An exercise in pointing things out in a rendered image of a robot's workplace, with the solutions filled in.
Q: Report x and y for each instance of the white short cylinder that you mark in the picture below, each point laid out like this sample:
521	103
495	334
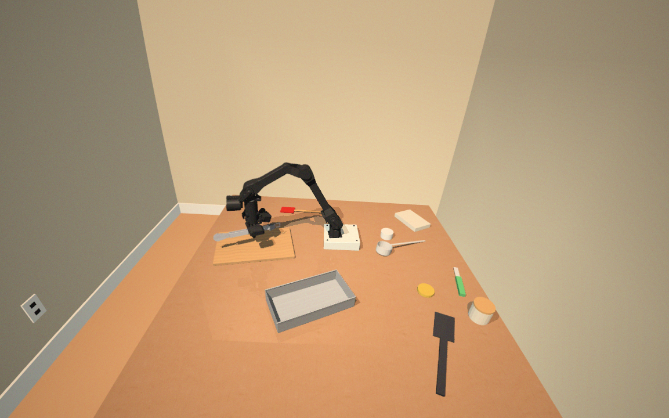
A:
386	234

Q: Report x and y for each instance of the white saucepan with long handle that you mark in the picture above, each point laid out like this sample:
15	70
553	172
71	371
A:
384	248

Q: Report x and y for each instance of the yellow round disc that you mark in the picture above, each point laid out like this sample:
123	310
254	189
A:
425	290

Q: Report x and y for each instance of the grey cylinder with orange lid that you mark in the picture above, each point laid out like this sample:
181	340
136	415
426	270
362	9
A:
481	311

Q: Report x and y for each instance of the dark grey flat spatula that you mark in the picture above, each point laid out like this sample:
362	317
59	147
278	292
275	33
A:
444	327

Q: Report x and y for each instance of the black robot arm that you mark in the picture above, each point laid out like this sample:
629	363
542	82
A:
249	195

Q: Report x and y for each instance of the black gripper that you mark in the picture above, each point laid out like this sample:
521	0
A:
252	223

